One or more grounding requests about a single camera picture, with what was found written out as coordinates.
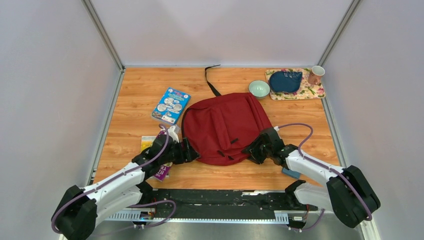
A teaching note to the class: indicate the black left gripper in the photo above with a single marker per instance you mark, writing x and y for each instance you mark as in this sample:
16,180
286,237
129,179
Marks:
188,155

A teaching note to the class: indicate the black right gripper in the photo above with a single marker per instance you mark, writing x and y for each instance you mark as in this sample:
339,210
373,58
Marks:
252,149

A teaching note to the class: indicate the purple children's book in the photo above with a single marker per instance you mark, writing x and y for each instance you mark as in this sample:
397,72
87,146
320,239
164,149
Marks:
161,171

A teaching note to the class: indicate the red student backpack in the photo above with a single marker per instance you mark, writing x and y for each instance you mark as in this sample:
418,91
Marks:
220,128

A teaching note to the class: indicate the floral rectangular tray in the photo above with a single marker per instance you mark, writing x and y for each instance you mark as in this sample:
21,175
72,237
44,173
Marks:
306,91

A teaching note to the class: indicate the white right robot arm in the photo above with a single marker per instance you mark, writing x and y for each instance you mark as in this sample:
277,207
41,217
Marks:
345,191

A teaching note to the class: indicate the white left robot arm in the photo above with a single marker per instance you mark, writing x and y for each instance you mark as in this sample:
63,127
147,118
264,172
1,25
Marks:
82,209

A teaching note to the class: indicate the green yellow book underneath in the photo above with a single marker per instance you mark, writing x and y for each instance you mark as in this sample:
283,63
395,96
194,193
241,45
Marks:
146,142

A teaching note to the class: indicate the teal blue wallet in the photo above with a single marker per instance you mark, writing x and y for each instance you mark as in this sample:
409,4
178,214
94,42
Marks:
293,174

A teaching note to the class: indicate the blue puzzle box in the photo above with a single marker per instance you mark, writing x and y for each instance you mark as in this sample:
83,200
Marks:
171,106

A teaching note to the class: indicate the pale blue ceramic bowl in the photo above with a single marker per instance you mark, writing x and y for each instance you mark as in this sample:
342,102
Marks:
259,89

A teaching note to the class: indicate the dark blue pencil pouch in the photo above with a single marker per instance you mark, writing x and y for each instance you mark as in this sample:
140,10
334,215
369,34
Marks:
285,81

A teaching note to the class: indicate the pink mug white inside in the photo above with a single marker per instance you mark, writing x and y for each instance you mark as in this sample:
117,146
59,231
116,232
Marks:
315,75

